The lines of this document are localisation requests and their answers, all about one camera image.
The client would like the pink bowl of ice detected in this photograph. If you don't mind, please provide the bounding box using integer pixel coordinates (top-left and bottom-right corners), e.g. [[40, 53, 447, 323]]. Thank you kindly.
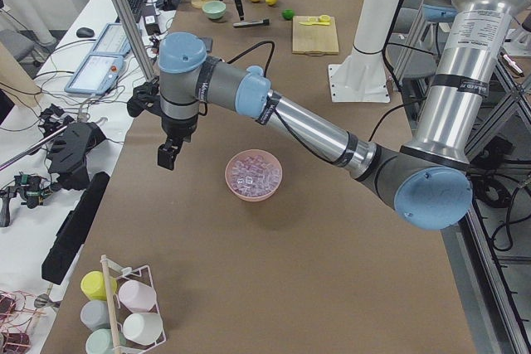
[[225, 149, 283, 202]]

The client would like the pink plastic cup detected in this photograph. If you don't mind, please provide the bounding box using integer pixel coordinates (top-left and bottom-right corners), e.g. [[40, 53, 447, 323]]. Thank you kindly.
[[118, 280, 157, 313]]

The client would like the yellow-green plastic cup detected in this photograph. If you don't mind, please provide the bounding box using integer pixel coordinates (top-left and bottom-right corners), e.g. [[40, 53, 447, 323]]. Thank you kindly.
[[80, 270, 107, 300]]

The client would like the grey plastic cup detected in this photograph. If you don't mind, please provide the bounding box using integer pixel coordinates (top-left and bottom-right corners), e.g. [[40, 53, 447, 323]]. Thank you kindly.
[[80, 300, 110, 332]]

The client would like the white plastic cup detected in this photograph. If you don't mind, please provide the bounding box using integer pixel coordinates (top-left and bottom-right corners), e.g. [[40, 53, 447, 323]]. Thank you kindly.
[[122, 313, 163, 346]]

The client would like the pale green plastic cup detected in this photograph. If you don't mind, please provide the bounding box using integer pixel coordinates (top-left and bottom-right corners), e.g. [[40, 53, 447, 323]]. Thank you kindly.
[[85, 328, 114, 354]]

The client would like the mint green bowl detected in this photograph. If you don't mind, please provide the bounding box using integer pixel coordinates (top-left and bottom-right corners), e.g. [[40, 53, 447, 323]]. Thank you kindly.
[[202, 1, 227, 21]]

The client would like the green lime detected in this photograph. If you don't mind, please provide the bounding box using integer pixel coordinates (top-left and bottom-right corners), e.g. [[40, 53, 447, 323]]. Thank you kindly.
[[281, 9, 295, 21]]

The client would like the grey folded cloth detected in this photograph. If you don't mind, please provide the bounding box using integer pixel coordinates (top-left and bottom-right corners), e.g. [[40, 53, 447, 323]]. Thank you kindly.
[[201, 37, 213, 52]]

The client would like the yellow plastic knife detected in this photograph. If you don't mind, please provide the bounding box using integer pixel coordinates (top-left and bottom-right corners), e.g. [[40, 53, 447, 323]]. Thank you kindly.
[[298, 20, 331, 26]]

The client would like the wooden cutting board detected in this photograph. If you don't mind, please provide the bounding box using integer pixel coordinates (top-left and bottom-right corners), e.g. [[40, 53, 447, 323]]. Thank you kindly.
[[292, 15, 339, 56]]

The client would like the upper lemon half slice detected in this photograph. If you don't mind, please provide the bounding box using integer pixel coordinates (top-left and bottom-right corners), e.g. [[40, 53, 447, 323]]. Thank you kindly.
[[318, 14, 331, 23]]

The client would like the lower teach pendant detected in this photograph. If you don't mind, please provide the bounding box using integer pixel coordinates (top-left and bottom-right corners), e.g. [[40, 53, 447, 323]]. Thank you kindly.
[[65, 53, 124, 95]]

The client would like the teach pendant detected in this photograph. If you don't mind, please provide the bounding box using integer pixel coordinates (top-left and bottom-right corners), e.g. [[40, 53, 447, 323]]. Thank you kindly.
[[91, 23, 131, 56], [65, 53, 124, 95]]

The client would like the long black box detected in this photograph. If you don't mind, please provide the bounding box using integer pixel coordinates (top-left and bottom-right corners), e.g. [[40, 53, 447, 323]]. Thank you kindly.
[[41, 172, 110, 285]]

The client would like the upper teach pendant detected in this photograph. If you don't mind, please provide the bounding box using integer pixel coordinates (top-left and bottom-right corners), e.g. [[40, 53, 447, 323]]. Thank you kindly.
[[91, 23, 131, 56]]

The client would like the black computer mouse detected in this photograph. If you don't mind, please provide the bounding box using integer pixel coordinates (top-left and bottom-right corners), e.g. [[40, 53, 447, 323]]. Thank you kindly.
[[76, 27, 95, 38]]

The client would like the aluminium frame post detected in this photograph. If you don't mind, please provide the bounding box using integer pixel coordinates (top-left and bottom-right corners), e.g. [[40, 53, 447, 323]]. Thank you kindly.
[[111, 0, 155, 83]]

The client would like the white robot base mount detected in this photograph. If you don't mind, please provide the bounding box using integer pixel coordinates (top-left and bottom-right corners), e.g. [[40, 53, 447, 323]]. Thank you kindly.
[[329, 0, 400, 103]]

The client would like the white wire cup rack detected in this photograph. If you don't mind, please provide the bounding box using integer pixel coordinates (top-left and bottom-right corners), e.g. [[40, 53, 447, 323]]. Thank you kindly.
[[100, 255, 167, 353]]

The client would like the wooden rack handle bar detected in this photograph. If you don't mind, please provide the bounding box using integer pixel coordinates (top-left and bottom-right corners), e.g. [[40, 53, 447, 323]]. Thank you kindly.
[[100, 255, 122, 354]]

